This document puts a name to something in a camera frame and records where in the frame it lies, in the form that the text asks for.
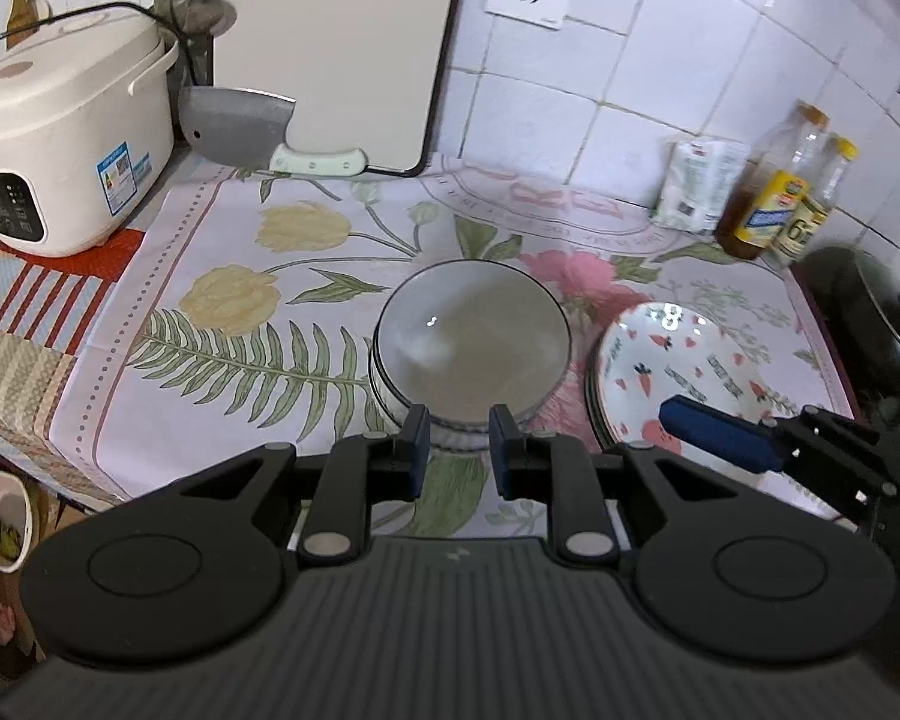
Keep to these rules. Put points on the white cup below counter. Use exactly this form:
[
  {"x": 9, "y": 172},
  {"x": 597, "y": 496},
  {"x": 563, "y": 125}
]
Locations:
[{"x": 18, "y": 525}]

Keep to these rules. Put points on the cream rice cooker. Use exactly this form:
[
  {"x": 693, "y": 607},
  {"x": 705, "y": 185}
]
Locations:
[{"x": 85, "y": 129}]

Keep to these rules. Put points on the white bowl black rim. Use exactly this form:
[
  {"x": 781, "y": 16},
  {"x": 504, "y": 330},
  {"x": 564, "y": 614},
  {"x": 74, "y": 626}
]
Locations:
[{"x": 463, "y": 336}]

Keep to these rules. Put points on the striped red placemat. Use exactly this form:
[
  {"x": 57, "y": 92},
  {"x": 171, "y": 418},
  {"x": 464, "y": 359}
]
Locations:
[{"x": 47, "y": 307}]

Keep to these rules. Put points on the black wok with glass lid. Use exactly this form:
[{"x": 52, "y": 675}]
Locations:
[{"x": 857, "y": 301}]

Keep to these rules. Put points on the cream cutting board black edge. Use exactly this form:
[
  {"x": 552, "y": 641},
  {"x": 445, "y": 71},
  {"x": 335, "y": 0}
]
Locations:
[{"x": 363, "y": 73}]

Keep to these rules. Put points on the grey cleaver knife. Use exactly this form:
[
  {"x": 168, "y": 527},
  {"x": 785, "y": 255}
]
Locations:
[{"x": 248, "y": 129}]

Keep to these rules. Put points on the white vinegar bottle yellow cap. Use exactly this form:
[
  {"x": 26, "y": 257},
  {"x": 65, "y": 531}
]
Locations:
[{"x": 812, "y": 210}]

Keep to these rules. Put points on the rabbit carrot deep plate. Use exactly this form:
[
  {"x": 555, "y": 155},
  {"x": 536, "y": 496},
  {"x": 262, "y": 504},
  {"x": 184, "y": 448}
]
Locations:
[{"x": 657, "y": 350}]

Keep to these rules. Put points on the white plastic seasoning bag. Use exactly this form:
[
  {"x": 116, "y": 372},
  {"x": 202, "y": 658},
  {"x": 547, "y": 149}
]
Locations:
[{"x": 700, "y": 176}]

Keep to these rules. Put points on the small white ribbed bowl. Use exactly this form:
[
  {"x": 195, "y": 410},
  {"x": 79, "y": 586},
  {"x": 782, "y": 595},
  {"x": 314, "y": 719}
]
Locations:
[{"x": 459, "y": 439}]

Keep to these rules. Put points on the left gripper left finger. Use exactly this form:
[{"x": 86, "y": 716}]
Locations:
[{"x": 360, "y": 472}]

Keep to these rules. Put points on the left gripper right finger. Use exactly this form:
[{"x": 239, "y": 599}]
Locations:
[{"x": 556, "y": 471}]

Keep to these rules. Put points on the cooking wine bottle yellow label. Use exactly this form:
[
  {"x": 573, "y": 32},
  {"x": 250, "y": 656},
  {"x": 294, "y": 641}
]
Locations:
[{"x": 768, "y": 193}]

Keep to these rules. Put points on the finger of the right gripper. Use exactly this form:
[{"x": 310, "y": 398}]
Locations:
[{"x": 740, "y": 442}]

